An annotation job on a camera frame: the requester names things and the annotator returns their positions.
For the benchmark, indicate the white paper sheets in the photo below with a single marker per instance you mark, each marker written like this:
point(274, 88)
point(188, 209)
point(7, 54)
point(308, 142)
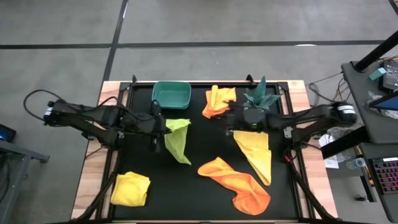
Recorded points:
point(329, 152)

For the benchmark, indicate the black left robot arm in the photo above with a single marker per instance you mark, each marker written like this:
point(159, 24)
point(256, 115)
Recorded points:
point(93, 116)

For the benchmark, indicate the deep orange microfiber towel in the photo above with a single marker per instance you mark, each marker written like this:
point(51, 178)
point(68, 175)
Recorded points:
point(236, 183)

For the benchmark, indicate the tablet with blue screen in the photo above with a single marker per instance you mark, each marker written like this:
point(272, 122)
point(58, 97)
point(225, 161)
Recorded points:
point(387, 102)

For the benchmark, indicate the black electronic device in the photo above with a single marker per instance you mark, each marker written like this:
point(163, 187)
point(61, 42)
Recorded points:
point(390, 76)

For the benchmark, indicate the teal plastic bin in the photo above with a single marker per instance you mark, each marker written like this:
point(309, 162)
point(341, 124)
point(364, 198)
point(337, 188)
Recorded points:
point(171, 95)

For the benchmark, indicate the dark grey side desk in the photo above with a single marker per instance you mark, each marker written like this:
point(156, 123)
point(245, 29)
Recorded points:
point(367, 124)

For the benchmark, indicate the yellow microfiber towel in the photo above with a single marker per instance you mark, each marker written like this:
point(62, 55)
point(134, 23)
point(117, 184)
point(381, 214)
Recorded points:
point(256, 149)
point(130, 189)

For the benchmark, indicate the small teal box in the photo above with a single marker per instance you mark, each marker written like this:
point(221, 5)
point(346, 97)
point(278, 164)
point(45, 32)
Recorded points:
point(377, 74)

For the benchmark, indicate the small black floor object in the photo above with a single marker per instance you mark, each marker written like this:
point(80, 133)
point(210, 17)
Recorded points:
point(361, 198)

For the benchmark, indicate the green microfiber towel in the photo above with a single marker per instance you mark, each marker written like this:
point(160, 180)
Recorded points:
point(177, 137)

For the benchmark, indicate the black aluminium table frame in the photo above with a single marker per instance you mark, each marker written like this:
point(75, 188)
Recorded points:
point(124, 86)

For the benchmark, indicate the artificial green snake plant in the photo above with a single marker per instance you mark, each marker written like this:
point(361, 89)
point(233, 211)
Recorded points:
point(259, 96)

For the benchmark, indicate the black round pole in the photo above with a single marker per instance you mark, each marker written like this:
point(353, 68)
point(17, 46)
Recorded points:
point(376, 51)

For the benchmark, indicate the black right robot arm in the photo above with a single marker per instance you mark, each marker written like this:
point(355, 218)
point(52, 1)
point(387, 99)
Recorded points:
point(311, 116)

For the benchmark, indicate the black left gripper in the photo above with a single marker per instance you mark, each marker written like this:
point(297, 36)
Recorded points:
point(152, 124)

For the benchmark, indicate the black device with blue light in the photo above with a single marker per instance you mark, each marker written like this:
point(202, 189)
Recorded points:
point(6, 133)

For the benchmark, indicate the clear plastic water bottle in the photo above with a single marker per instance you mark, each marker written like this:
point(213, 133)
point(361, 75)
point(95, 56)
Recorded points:
point(357, 163)

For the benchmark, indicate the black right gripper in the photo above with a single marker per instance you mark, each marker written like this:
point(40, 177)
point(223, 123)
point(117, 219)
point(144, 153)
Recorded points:
point(248, 119)

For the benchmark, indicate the light wooden table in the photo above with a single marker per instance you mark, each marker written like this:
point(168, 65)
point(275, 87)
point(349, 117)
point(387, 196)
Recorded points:
point(90, 180)

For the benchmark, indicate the light orange microfiber towel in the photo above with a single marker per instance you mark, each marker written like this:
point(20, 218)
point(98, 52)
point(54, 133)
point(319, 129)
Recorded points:
point(217, 99)

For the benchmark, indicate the grey metal stand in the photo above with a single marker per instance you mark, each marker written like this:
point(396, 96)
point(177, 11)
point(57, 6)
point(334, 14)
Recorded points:
point(18, 155)

